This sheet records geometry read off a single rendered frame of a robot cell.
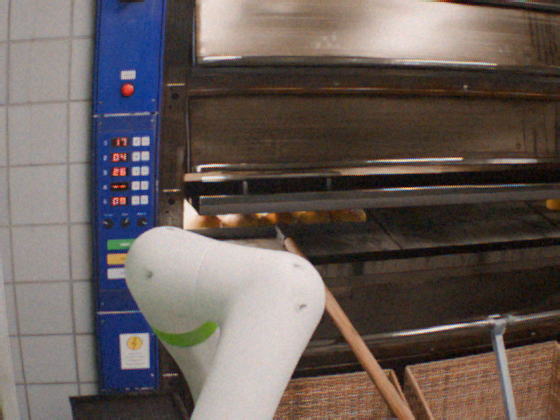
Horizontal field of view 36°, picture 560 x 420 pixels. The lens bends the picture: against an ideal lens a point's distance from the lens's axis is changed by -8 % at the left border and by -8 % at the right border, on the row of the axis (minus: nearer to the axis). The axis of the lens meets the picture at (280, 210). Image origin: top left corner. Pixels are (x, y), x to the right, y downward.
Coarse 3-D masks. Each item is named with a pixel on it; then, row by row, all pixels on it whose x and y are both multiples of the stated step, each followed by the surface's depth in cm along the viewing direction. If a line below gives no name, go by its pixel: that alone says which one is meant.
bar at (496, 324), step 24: (528, 312) 219; (552, 312) 220; (336, 336) 204; (360, 336) 205; (384, 336) 206; (408, 336) 208; (432, 336) 210; (504, 360) 213; (504, 384) 210; (504, 408) 210
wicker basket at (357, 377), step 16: (288, 384) 245; (304, 384) 247; (320, 384) 248; (352, 384) 251; (368, 384) 252; (288, 400) 246; (304, 400) 247; (320, 400) 249; (336, 400) 250; (352, 400) 251; (368, 400) 252; (288, 416) 247; (304, 416) 248; (320, 416) 249; (336, 416) 251; (352, 416) 251; (384, 416) 255
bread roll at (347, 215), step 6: (336, 210) 262; (342, 210) 260; (348, 210) 260; (354, 210) 260; (360, 210) 261; (336, 216) 260; (342, 216) 260; (348, 216) 259; (354, 216) 260; (360, 216) 261; (336, 222) 260
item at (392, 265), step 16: (528, 240) 261; (544, 240) 262; (320, 256) 243; (336, 256) 243; (352, 256) 244; (368, 256) 244; (384, 256) 245; (400, 256) 246; (416, 256) 246; (432, 256) 247; (448, 256) 248; (464, 256) 250; (480, 256) 252; (496, 256) 254; (512, 256) 255; (528, 256) 257; (544, 256) 259; (320, 272) 239; (336, 272) 240; (352, 272) 242; (368, 272) 243; (384, 272) 244
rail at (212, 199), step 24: (264, 192) 212; (288, 192) 213; (312, 192) 214; (336, 192) 215; (360, 192) 217; (384, 192) 219; (408, 192) 220; (432, 192) 222; (456, 192) 224; (480, 192) 226
